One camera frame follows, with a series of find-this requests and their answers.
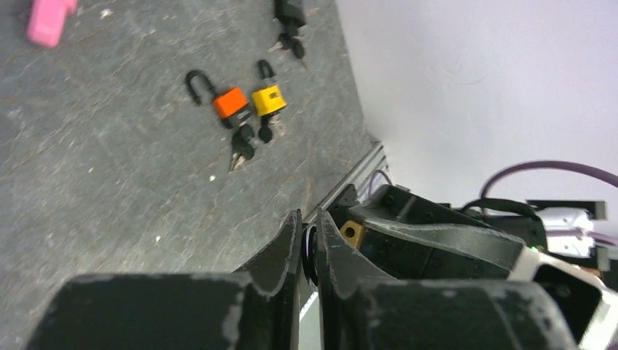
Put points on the yellow black padlock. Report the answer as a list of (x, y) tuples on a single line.
[(267, 100)]

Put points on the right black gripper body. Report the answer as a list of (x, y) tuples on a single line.
[(410, 237)]

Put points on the pink cylindrical wand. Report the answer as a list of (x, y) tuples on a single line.
[(47, 21)]

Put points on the small brass padlock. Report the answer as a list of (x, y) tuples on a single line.
[(353, 232)]

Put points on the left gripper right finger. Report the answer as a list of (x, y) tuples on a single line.
[(362, 307)]

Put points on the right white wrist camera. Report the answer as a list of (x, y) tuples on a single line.
[(587, 304)]

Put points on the black Kaijing padlock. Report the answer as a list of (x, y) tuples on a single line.
[(290, 12)]

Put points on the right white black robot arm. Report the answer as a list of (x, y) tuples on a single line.
[(561, 229)]

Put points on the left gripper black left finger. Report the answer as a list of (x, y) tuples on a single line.
[(254, 307)]

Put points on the black-head key bunch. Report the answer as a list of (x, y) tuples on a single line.
[(242, 148)]

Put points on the black-head key set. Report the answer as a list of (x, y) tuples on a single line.
[(291, 39)]

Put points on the orange black padlock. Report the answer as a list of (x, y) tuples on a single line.
[(232, 107)]

